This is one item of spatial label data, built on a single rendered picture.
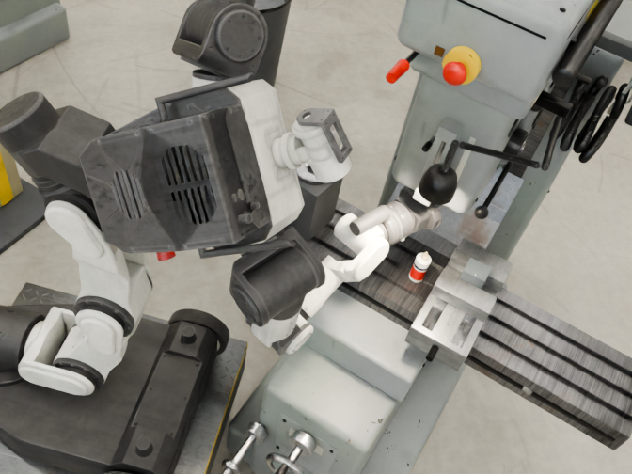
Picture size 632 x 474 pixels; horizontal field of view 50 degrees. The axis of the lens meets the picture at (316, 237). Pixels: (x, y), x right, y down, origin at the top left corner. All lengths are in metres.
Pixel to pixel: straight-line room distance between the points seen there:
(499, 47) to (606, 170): 2.99
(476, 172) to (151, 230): 0.69
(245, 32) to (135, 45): 3.04
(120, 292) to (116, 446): 0.57
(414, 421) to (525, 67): 1.63
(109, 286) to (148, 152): 0.54
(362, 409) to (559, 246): 1.91
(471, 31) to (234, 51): 0.37
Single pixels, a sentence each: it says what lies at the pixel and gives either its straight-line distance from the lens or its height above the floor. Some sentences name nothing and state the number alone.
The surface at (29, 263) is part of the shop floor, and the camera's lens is 3.07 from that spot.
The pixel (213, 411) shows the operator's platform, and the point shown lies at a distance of 2.20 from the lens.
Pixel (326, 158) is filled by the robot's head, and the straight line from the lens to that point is 1.13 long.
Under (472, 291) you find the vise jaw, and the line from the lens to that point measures 1.75.
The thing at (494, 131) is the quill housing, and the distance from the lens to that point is 1.38.
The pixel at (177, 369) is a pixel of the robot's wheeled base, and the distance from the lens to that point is 2.05.
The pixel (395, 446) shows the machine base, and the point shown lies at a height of 0.20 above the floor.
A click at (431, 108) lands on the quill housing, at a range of 1.41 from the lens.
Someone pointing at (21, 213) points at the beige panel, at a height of 0.03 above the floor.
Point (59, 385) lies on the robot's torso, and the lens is 1.96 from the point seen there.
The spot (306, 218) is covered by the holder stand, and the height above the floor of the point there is 1.05.
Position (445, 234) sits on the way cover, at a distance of 2.05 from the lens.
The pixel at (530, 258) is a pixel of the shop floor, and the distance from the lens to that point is 3.41.
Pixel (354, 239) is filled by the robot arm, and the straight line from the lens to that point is 1.51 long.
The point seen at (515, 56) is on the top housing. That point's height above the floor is 1.81.
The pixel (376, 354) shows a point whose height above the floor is 0.88.
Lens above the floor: 2.39
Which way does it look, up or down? 50 degrees down
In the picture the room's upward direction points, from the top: 13 degrees clockwise
